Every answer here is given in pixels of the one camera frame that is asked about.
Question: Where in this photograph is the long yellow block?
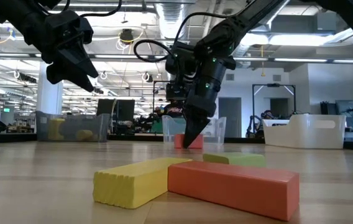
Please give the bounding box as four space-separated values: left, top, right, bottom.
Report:
92 157 193 210

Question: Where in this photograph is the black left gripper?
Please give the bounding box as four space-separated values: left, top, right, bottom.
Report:
39 10 99 93

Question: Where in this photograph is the white plastic bin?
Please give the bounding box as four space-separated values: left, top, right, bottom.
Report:
262 114 346 150

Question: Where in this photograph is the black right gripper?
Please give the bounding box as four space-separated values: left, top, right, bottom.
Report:
181 55 237 150

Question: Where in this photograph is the black computer monitor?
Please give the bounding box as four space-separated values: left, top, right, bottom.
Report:
96 98 117 118
116 99 136 123

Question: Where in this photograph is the white building column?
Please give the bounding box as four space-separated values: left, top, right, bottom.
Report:
35 61 65 115

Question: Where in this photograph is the black metal frame stand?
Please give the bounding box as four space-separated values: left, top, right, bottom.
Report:
251 83 296 118

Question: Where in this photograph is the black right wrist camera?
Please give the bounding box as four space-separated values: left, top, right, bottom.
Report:
165 81 190 101

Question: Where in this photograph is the yellow cylinder block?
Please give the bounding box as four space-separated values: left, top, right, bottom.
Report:
76 129 95 142

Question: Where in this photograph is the grey door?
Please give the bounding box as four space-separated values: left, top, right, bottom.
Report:
218 97 242 138
269 98 289 119

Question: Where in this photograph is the silver ribbed air duct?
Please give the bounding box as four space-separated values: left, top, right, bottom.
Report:
154 0 193 82

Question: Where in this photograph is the grey translucent plastic bin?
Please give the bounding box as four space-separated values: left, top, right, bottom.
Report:
35 110 111 143

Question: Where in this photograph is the green square block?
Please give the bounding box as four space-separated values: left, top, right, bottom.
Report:
202 151 267 169

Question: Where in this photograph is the grey desk monitor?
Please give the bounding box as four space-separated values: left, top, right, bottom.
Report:
335 99 353 121

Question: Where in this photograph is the yellow hanging cord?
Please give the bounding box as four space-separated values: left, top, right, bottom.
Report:
259 45 266 77

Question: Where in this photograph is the long ceiling light strip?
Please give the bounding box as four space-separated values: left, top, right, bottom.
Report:
0 52 353 65

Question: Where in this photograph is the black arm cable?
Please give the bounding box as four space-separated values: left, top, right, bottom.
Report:
132 11 236 63
61 0 123 18

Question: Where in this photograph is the black ceiling cable reel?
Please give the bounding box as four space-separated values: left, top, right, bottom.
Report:
119 28 135 44

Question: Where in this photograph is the clear plastic bin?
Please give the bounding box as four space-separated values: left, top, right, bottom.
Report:
162 116 227 144

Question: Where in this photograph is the red rectangular block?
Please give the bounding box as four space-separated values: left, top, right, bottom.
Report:
167 160 300 222
173 133 204 149

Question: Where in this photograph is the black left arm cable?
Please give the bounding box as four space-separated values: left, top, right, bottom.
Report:
61 0 123 18

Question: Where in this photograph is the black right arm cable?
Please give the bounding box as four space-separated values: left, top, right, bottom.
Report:
132 11 236 63

